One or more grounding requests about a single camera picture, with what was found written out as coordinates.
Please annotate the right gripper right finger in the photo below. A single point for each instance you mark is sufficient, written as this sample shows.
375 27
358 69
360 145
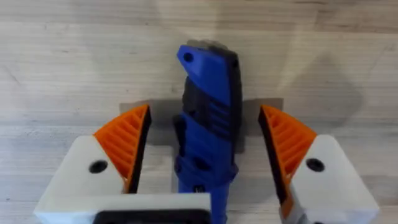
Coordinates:
339 193

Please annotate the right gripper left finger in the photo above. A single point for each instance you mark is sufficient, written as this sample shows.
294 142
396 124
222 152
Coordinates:
77 168

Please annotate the blue electric screwdriver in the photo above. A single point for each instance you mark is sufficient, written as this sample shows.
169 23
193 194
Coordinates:
208 146

